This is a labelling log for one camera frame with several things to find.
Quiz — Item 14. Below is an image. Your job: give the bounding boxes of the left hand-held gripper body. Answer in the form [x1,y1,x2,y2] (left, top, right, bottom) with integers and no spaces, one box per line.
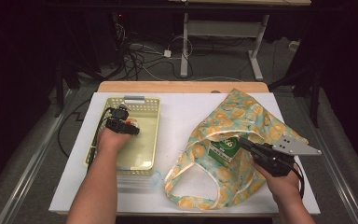
[105,104,131,134]

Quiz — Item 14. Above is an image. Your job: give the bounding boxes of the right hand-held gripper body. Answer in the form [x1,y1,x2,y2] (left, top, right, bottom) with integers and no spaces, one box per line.
[255,133,323,177]

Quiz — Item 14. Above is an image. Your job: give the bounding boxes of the pale yellow plastic basket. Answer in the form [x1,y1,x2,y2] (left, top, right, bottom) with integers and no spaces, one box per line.
[84,96,161,177]

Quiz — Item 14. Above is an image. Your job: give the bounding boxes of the square green box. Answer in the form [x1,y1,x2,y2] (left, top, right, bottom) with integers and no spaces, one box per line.
[208,136,242,167]

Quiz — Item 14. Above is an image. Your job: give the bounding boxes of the orange floral fabric bag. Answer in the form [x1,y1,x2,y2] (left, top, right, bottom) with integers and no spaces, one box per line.
[163,88,310,211]

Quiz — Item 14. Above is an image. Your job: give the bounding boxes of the person's left hand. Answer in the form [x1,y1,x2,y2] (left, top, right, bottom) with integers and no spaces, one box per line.
[96,129,138,153]

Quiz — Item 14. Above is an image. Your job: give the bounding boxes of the person's right hand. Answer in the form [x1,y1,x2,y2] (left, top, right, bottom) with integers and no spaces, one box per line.
[251,160,302,203]

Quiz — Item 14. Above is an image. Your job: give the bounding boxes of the wooden table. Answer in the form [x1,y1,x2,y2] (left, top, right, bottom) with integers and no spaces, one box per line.
[55,80,311,218]

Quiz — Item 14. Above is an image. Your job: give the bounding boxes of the white table mat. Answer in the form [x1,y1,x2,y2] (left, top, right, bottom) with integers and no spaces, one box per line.
[48,91,321,216]

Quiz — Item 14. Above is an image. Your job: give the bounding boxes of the clear plastic sleeve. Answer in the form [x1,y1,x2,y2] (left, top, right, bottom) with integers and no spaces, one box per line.
[117,169,163,191]

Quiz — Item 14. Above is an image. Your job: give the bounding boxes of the black stand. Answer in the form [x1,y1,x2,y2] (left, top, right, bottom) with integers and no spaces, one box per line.
[54,59,82,118]
[268,62,322,129]

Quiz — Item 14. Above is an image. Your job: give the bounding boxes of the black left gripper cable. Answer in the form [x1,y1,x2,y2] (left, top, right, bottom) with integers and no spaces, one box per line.
[87,106,114,171]

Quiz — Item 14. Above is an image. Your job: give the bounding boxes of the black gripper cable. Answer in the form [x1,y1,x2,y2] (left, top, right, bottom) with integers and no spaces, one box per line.
[87,106,114,171]
[292,161,306,200]

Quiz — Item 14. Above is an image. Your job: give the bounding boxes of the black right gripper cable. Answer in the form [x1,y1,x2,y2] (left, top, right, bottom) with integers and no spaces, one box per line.
[292,161,306,200]

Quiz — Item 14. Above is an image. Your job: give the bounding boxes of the black floor cable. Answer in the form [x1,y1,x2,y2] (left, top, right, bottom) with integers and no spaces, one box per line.
[57,99,91,158]

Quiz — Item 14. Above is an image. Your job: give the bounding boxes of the metal floor rail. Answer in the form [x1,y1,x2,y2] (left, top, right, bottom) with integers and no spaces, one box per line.
[0,90,76,224]
[301,124,358,224]

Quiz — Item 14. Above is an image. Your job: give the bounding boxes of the tangle of floor cables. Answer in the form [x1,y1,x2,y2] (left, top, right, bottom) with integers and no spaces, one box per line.
[111,12,195,82]

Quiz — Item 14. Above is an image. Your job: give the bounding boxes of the white metal frame desk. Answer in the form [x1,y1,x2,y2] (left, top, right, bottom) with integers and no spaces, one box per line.
[167,0,312,81]

